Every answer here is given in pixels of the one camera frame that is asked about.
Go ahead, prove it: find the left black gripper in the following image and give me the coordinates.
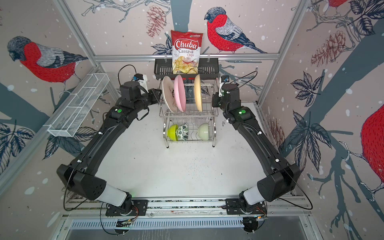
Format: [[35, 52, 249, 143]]
[[135, 88, 163, 114]]

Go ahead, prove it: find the white painted ceramic plate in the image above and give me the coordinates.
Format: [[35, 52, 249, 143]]
[[162, 76, 178, 113]]

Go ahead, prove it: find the pink plate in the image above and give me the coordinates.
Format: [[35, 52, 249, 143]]
[[174, 75, 187, 112]]

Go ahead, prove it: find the yellow plate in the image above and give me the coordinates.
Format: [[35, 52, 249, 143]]
[[194, 74, 203, 112]]

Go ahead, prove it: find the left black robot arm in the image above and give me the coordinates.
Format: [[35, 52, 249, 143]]
[[57, 81, 162, 213]]

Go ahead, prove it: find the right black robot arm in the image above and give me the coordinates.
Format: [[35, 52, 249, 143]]
[[212, 84, 301, 209]]

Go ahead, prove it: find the steel two-tier dish rack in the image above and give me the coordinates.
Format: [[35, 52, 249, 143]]
[[159, 79, 218, 148]]

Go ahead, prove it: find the pale green bowl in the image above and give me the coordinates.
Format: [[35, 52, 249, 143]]
[[198, 123, 210, 141]]

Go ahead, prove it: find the lime green bowl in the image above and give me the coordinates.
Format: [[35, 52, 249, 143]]
[[167, 125, 179, 142]]

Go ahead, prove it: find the leaf pattern bowl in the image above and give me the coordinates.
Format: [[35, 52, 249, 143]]
[[176, 123, 189, 141]]

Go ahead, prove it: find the red Chuba chips bag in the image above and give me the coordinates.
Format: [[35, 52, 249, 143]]
[[171, 31, 203, 74]]

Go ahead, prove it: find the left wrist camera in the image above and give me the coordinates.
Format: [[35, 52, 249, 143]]
[[133, 74, 148, 91]]

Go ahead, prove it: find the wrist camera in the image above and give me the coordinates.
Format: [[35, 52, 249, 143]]
[[219, 75, 230, 97], [133, 74, 148, 91]]

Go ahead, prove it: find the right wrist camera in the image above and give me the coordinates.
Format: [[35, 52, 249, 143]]
[[219, 75, 230, 97]]

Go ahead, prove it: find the black wall basket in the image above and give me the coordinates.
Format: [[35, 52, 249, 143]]
[[154, 57, 220, 80]]

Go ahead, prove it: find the white wire mesh shelf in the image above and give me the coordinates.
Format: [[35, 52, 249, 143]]
[[48, 73, 110, 137]]

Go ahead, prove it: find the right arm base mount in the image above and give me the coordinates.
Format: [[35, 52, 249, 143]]
[[221, 199, 267, 215]]

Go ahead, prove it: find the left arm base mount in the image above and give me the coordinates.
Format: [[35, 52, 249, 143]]
[[106, 199, 149, 217]]

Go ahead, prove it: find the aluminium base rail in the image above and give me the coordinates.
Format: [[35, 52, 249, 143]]
[[65, 197, 312, 218]]

